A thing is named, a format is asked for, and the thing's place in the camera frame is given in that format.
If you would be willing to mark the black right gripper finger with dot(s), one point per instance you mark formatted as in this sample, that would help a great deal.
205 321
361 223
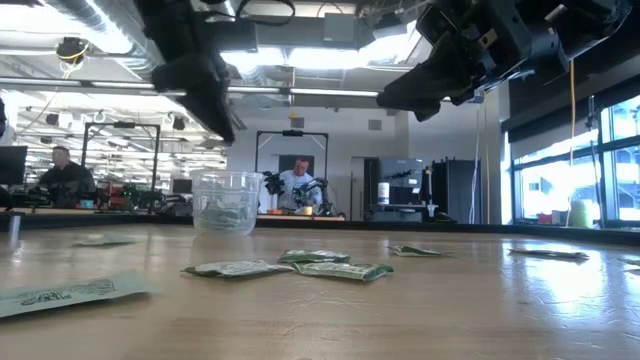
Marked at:
430 85

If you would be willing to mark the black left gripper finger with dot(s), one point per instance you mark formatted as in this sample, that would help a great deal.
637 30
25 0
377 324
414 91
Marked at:
210 115

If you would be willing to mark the clear plastic cup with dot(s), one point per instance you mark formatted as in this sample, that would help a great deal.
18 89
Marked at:
225 187

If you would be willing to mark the dark green Truvia packet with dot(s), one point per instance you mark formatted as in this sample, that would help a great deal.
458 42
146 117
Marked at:
312 257
415 251
235 269
342 271
222 217

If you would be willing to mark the pale green Stevia packet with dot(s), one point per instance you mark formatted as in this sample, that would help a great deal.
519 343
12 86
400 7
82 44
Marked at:
105 240
60 296
547 254

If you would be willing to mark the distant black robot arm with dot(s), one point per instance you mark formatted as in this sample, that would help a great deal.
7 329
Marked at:
272 182
320 197

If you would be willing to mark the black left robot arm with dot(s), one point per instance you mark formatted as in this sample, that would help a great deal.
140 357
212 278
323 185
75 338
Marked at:
170 15

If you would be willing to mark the grey cabinet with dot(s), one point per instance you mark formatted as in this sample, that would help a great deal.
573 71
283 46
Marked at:
400 167

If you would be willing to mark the grey ceiling box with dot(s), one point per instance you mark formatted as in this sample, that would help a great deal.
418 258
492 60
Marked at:
340 27

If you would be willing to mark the black cabinet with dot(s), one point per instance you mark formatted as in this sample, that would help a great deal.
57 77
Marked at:
457 190

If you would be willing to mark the person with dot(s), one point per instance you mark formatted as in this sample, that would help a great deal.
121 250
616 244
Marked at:
297 185
67 182

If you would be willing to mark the white paper towel roll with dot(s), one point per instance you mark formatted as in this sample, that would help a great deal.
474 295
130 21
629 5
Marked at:
383 193

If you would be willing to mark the distant wooden table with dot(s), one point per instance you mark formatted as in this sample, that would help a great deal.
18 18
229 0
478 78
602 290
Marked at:
320 218

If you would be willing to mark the yellow green object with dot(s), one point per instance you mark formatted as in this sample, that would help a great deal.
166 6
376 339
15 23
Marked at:
581 215

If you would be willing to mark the black computer monitor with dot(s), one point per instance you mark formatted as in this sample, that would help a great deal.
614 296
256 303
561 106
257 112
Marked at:
12 165

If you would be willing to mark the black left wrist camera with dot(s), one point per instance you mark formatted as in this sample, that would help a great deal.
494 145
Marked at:
237 35

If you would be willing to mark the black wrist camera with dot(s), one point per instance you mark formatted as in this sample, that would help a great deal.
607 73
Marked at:
435 25
237 35

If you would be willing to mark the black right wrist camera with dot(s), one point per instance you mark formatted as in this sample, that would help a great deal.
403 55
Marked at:
435 25

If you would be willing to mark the black gantry frame with camera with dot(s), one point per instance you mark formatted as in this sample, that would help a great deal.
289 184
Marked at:
292 133

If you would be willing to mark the long ceiling light rail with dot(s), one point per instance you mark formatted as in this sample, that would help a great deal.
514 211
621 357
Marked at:
330 92

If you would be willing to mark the silver ceiling duct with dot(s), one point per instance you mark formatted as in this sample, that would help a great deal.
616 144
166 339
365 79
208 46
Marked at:
100 25

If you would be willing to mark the black metal table frame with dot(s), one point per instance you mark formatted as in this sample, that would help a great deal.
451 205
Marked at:
450 227

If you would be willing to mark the small metal post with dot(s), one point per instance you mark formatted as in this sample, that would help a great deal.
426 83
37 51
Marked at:
14 225

